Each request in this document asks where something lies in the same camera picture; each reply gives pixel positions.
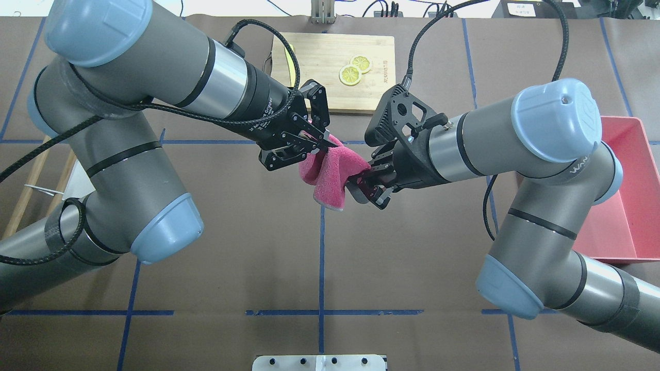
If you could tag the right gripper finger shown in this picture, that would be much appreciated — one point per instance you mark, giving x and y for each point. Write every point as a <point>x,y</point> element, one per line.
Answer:
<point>382,160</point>
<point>372,188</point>

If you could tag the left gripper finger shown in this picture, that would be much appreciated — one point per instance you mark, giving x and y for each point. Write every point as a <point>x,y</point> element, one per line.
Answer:
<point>315,123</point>
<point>273,160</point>

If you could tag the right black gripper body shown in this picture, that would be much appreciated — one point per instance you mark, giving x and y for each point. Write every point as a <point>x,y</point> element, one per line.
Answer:
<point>412,167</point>

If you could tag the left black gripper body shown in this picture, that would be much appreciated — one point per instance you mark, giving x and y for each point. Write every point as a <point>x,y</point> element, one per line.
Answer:
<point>269,105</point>

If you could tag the pink cloth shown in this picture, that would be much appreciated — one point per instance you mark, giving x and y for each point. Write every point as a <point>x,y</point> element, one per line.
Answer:
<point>329,171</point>

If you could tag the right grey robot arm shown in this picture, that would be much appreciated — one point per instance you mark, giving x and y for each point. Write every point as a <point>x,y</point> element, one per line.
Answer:
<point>551,135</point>

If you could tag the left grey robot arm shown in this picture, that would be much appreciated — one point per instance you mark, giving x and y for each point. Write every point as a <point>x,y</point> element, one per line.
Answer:
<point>114,60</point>

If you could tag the wooden cutting board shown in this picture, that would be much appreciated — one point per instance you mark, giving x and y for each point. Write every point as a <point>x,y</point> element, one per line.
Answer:
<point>321,56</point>

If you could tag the lemon slice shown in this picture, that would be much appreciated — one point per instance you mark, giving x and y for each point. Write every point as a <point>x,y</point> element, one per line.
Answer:
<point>350,75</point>
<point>362,62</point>

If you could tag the yellow plastic knife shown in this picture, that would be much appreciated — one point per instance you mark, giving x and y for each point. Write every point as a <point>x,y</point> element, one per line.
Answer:
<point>291,68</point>

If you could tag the black power box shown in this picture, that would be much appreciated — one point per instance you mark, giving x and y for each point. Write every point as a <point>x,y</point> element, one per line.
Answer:
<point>534,9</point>

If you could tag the white rack tray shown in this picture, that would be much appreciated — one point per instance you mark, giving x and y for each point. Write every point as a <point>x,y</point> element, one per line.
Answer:
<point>79,184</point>

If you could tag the wooden rack rod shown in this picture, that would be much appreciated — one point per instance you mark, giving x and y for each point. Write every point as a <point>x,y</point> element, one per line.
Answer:
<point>62,182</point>
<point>29,187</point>

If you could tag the pink plastic bin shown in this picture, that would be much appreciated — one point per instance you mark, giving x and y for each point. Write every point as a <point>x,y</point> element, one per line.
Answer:
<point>624,229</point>

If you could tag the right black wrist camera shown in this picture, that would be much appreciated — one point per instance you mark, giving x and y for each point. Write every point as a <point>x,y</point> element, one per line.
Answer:
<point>399,115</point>

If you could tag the aluminium frame post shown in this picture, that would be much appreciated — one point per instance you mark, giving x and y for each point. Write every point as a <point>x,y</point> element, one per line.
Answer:
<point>322,12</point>

